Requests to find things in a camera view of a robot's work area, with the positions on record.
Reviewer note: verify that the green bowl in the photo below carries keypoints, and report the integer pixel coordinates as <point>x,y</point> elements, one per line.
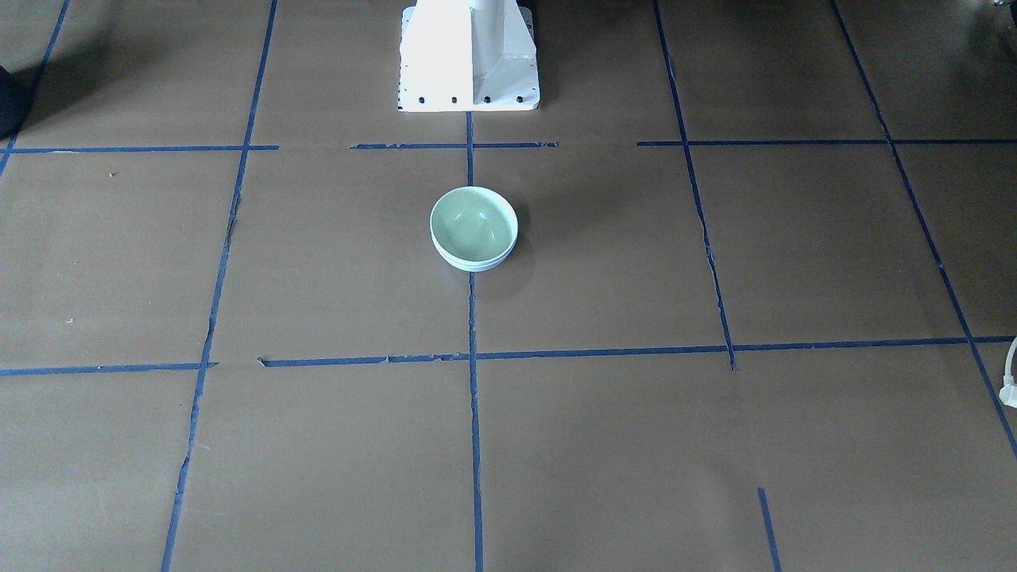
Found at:
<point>474,222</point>

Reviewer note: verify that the blue bowl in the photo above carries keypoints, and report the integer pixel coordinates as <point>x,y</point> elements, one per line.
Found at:
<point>472,266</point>

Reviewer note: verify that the white camera mast base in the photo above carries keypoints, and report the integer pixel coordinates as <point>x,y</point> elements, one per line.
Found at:
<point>467,56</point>

